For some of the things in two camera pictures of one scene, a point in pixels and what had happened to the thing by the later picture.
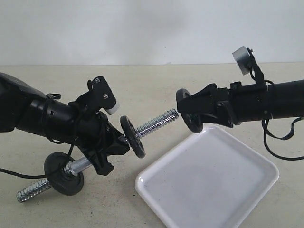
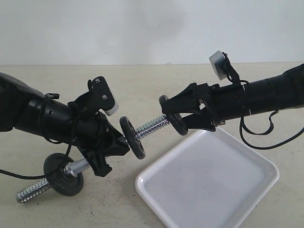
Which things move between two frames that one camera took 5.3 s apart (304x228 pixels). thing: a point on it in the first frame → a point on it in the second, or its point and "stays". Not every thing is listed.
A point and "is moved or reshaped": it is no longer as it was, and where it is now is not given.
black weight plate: x=194 y=120 is moved or reshaped
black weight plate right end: x=132 y=137 stays
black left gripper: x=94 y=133 stays
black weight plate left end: x=59 y=178 stays
